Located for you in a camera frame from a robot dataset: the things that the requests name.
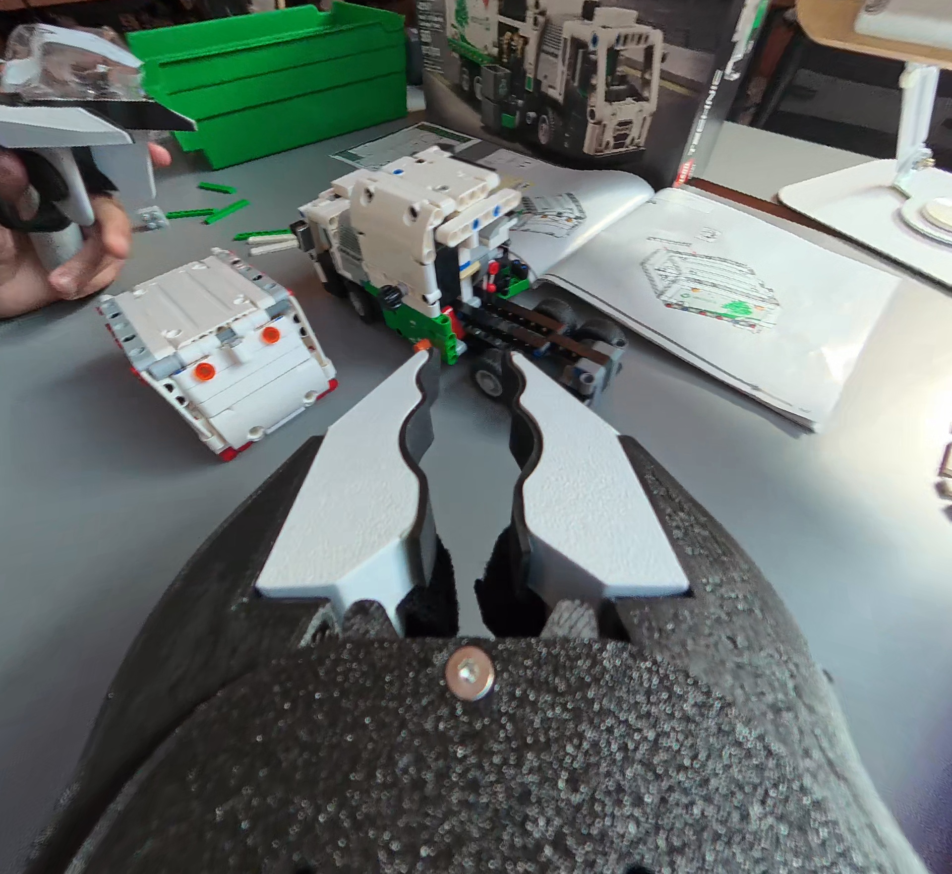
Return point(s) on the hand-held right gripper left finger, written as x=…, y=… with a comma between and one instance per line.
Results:
x=357, y=502

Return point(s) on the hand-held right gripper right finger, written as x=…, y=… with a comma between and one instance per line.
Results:
x=587, y=509

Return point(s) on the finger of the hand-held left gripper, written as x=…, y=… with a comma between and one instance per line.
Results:
x=104, y=55
x=67, y=124

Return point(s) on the clear plastic bag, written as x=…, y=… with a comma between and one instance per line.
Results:
x=30, y=48

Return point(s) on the white lego container module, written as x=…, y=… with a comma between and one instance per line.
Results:
x=201, y=308

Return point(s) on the green lego plate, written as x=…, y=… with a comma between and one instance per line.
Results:
x=190, y=213
x=227, y=212
x=260, y=234
x=217, y=188

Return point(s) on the white lego plate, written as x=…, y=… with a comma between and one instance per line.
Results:
x=269, y=247
x=274, y=239

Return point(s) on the lego instruction booklet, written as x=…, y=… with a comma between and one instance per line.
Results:
x=706, y=338

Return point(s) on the white green lego truck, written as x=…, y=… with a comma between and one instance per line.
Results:
x=394, y=219

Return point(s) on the lego set cardboard box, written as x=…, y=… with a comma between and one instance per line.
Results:
x=595, y=33

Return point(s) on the person's left hand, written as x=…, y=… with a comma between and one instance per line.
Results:
x=89, y=264

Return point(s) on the green plastic bin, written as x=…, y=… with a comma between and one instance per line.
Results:
x=282, y=93

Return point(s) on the white desk stand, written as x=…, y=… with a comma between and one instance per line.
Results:
x=840, y=219

